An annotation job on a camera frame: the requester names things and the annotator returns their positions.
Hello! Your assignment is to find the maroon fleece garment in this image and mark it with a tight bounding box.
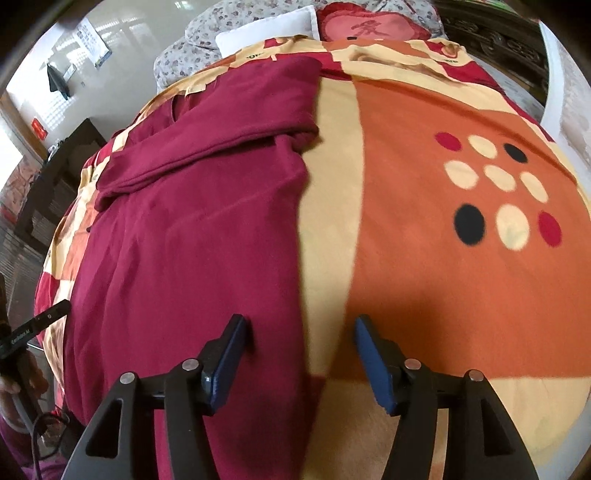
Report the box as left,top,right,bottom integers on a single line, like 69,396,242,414
64,55,322,479

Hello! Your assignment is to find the person left hand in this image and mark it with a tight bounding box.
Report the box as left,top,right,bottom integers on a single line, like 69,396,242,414
1,351,49,433

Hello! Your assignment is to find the dark wooden side table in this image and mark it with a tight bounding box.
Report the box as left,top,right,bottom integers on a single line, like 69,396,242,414
14,118,106,256

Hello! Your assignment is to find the orange red patterned blanket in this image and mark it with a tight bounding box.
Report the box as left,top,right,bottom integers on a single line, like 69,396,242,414
35,38,590,479

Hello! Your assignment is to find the white upholstered floral chair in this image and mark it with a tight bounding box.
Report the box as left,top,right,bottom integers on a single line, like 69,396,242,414
539,22,590,168

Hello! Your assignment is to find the floral quilt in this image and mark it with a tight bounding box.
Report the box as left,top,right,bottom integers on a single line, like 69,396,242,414
153,0,446,91

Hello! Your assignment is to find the dark carved wooden headboard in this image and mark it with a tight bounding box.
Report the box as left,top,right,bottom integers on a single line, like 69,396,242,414
434,1,549,104

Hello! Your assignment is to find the red heart cushion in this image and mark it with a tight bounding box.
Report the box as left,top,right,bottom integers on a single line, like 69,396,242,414
317,2,432,41

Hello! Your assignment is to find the white pillow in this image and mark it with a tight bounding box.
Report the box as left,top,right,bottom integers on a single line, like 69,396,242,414
215,6,321,57

